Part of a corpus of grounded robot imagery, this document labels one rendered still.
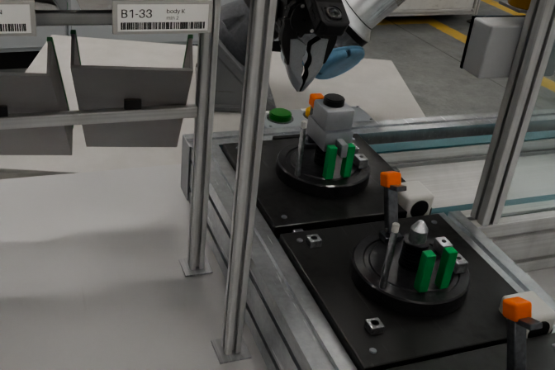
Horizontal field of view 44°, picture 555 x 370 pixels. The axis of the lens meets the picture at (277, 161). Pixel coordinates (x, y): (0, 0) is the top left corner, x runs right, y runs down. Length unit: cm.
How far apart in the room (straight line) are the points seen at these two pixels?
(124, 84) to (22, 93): 11
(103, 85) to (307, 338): 36
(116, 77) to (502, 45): 47
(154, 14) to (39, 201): 59
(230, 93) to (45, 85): 74
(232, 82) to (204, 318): 66
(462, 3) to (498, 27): 484
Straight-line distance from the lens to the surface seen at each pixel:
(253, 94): 67
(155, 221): 108
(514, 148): 96
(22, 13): 60
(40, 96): 80
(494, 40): 90
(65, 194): 116
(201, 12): 63
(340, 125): 97
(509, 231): 104
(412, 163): 122
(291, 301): 79
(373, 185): 102
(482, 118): 137
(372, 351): 73
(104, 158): 126
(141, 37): 405
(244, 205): 73
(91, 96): 84
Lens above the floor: 146
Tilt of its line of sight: 28 degrees down
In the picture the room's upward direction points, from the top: 7 degrees clockwise
